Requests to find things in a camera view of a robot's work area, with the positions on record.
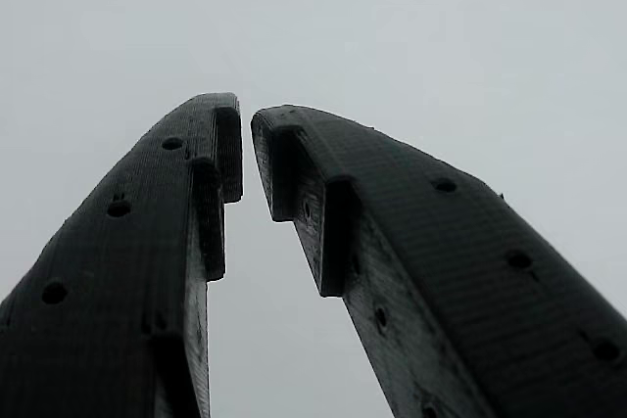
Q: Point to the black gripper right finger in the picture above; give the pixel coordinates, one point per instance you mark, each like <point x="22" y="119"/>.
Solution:
<point x="465" y="291"/>

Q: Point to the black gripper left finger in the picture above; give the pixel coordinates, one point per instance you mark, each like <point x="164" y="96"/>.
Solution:
<point x="112" y="266"/>

